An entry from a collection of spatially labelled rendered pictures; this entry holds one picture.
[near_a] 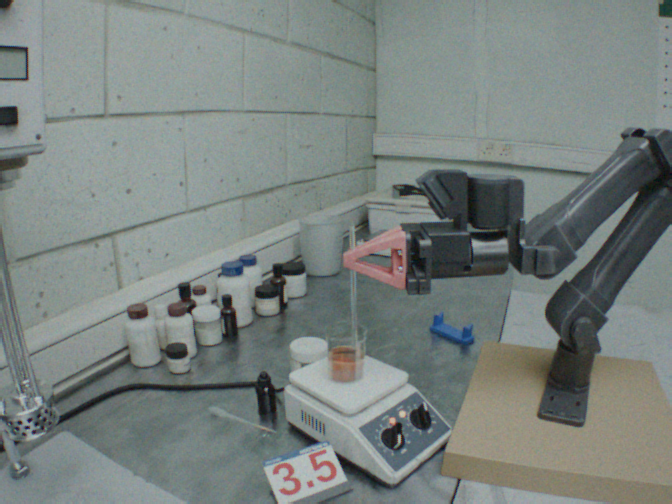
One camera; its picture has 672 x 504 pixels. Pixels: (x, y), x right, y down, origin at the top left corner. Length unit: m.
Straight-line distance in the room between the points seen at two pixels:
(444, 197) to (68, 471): 0.59
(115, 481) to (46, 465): 0.11
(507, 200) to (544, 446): 0.31
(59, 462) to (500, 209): 0.65
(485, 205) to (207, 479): 0.48
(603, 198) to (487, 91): 1.43
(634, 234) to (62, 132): 0.90
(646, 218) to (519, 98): 1.39
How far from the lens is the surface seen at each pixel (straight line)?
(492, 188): 0.55
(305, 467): 0.56
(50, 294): 0.84
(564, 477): 0.58
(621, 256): 0.65
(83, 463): 0.65
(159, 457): 0.64
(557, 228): 0.58
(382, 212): 1.69
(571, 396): 0.69
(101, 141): 0.88
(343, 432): 0.57
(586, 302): 0.63
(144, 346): 0.84
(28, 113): 0.37
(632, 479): 0.59
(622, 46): 2.06
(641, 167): 0.64
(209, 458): 0.62
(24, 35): 0.38
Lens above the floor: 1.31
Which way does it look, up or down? 16 degrees down
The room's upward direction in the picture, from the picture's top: straight up
